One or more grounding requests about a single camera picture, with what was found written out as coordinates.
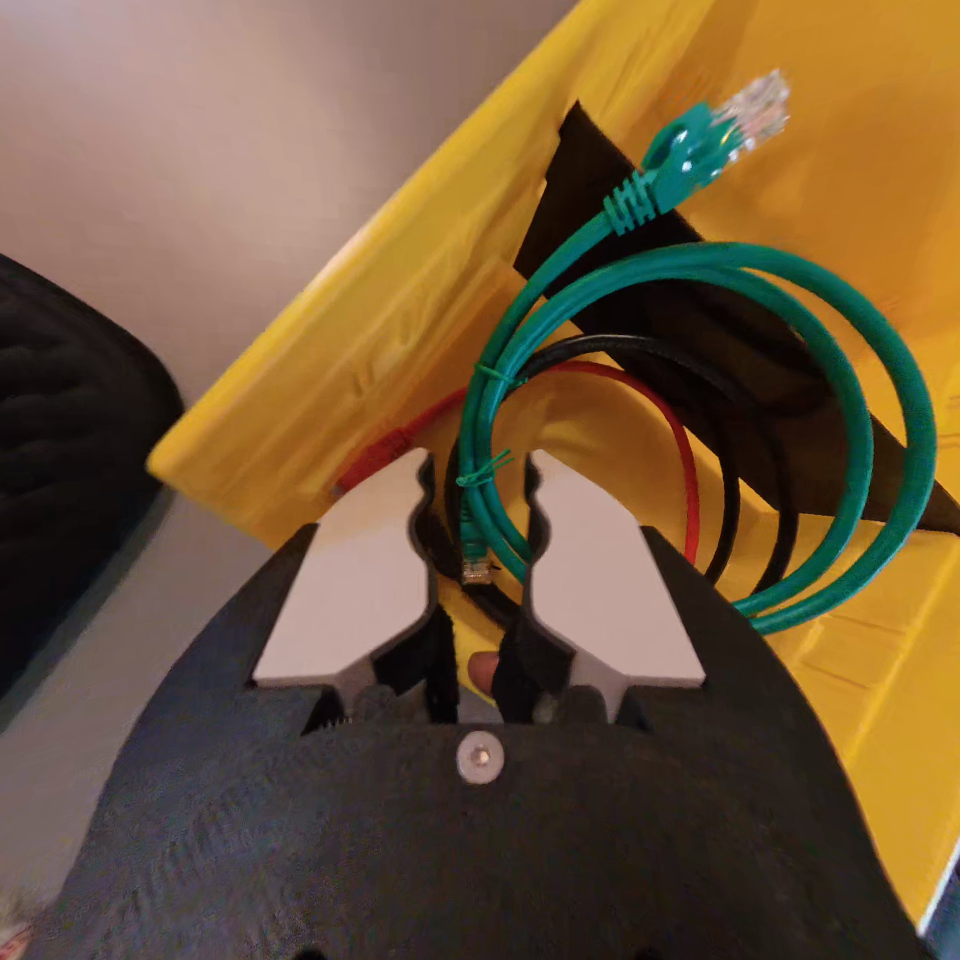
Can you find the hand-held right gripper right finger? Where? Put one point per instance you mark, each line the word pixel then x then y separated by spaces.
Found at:
pixel 607 600

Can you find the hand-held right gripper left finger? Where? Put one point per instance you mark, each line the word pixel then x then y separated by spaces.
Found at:
pixel 352 600

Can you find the yellow plastic bin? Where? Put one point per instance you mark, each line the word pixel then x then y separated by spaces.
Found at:
pixel 375 337

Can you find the person's right hand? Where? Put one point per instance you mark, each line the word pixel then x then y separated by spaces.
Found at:
pixel 484 673

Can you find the black bin divider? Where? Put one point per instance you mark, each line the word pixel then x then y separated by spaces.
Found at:
pixel 750 352

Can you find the black quilted wrist rest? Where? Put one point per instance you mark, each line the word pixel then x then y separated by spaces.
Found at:
pixel 67 450

